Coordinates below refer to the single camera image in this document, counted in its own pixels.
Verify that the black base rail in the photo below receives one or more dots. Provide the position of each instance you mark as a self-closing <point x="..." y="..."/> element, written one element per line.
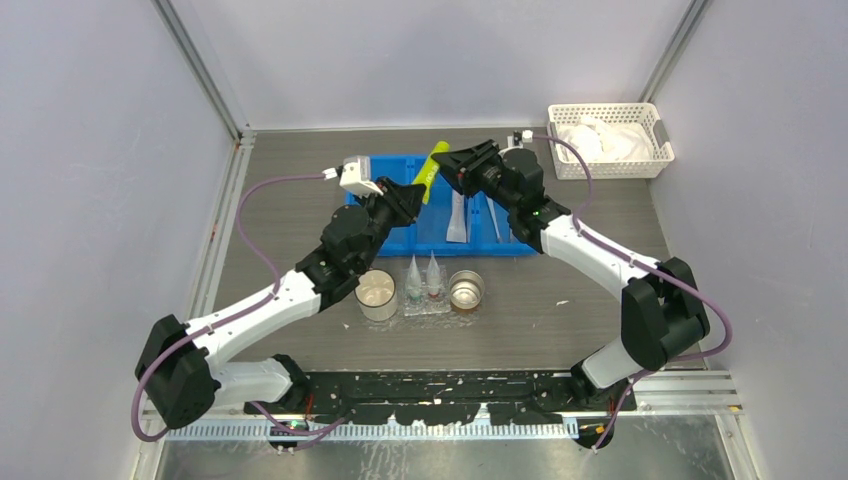
<point x="440" y="397"/>

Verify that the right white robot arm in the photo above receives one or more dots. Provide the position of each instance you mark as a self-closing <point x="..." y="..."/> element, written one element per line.
<point x="661" y="317"/>

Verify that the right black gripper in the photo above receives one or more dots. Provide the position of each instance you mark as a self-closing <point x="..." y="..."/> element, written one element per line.
<point x="465" y="165"/>

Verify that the green toothpaste tube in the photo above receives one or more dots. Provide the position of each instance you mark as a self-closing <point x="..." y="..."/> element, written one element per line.
<point x="428" y="173"/>

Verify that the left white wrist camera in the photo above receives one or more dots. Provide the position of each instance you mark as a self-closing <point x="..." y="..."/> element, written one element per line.
<point x="354" y="176"/>

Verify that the white toothpaste tube red cap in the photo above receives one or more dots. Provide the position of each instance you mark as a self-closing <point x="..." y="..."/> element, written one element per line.
<point x="433" y="277"/>

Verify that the white plastic basket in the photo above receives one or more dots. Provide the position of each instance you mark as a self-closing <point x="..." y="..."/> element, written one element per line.
<point x="645" y="114"/>

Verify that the aluminium frame extrusion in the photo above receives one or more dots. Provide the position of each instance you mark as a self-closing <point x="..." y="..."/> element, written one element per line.
<point x="664" y="393"/>

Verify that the white toothpaste tube teal cap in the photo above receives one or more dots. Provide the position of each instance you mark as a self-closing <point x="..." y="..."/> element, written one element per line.
<point x="414" y="282"/>

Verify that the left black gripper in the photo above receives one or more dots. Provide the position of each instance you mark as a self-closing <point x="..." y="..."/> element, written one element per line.
<point x="404" y="200"/>

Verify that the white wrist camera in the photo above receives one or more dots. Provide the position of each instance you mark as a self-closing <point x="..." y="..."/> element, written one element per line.
<point x="354" y="176"/>
<point x="519" y="138"/>

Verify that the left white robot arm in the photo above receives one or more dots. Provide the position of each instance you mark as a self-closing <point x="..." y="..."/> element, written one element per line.
<point x="187" y="368"/>

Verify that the white-inside mug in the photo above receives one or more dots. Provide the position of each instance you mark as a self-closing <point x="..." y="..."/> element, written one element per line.
<point x="377" y="295"/>

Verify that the clear acrylic toothbrush holder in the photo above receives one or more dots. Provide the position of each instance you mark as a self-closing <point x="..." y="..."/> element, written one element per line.
<point x="425" y="304"/>

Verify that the white cloth in basket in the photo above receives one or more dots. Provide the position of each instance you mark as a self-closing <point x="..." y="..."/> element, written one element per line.
<point x="600" y="141"/>

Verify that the blue three-compartment bin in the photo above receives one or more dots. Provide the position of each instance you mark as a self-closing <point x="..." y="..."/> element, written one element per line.
<point x="428" y="234"/>

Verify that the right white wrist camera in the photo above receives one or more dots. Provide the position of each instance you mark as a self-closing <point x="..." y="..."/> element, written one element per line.
<point x="519" y="138"/>

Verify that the steel cup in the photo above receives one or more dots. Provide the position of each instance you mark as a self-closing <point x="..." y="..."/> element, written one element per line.
<point x="466" y="291"/>

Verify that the white toothpaste tube orange cap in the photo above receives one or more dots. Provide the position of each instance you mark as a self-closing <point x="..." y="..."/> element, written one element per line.
<point x="457" y="229"/>

